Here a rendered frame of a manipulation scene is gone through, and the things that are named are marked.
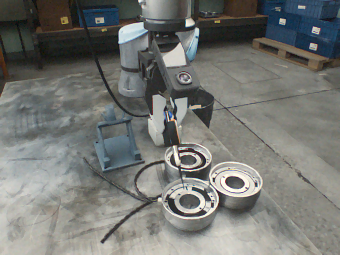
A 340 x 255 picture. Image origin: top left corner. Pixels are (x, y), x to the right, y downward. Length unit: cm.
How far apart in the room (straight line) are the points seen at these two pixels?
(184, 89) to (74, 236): 32
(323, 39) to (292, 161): 233
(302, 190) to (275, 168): 24
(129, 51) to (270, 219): 66
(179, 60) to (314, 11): 385
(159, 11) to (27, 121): 61
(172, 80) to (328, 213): 154
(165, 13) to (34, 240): 44
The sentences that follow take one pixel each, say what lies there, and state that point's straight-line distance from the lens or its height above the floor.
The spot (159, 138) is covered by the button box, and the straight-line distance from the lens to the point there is 72.
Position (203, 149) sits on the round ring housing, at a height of 83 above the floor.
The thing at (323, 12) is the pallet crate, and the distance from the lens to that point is 425.
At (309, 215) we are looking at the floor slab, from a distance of 180.
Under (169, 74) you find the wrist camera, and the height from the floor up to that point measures 107.
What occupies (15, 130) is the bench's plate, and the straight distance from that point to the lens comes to 91.
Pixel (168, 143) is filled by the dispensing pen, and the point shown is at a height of 91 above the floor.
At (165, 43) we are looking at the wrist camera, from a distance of 48.
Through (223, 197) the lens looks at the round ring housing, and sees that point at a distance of 56.
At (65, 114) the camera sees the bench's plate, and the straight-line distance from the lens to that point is 94.
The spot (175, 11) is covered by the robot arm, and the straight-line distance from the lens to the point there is 46.
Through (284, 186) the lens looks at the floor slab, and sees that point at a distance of 192.
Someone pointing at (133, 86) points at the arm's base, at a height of 84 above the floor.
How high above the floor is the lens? 122
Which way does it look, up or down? 31 degrees down
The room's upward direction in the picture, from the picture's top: straight up
